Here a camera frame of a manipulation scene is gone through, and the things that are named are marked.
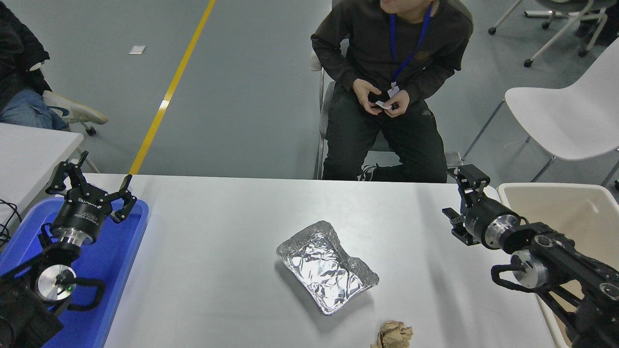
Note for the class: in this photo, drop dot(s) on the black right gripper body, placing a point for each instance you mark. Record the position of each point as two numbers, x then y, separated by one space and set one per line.
483 217

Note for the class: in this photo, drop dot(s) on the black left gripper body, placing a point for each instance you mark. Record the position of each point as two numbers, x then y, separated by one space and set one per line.
80 215

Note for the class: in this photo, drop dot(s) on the small white paper slip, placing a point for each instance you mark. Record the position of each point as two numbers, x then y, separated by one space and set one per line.
382 104

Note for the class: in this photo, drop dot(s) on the foil tray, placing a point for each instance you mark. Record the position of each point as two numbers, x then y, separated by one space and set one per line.
324 270

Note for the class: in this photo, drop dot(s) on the person's left hand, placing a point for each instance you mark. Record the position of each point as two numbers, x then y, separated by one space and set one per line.
401 104

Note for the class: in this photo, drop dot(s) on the person's right hand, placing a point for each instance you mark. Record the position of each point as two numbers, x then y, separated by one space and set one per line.
363 94

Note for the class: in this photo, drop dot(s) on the clear floor plate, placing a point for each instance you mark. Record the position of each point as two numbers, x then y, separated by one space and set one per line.
455 158

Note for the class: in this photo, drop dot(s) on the white side table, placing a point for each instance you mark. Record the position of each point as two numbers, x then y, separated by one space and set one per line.
29 159

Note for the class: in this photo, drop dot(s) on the white swivel chair with casters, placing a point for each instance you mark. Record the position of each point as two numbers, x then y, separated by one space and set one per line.
91 131

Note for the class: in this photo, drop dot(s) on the blue plastic tray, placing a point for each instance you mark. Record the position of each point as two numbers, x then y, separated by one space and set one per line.
111 270

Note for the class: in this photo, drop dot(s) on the large pale bin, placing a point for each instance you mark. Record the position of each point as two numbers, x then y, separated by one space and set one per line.
570 208

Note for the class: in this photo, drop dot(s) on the yellow floor tape line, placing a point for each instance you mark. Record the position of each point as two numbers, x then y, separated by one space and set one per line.
169 94

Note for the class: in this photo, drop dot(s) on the white shell chair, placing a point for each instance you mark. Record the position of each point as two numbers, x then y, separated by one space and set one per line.
570 111

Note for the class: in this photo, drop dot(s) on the crumpled tan paper ball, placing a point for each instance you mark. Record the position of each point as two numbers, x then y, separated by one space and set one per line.
391 336

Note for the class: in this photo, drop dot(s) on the white paper scrap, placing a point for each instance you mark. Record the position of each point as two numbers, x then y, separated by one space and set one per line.
138 49

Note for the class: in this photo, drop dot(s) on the person in blue jeans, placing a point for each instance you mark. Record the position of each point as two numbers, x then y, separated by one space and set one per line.
19 43

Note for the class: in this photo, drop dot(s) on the white-legged office chair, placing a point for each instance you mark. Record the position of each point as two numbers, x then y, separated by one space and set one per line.
566 4

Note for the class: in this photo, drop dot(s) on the person in black trousers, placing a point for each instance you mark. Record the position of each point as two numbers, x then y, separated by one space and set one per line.
609 19

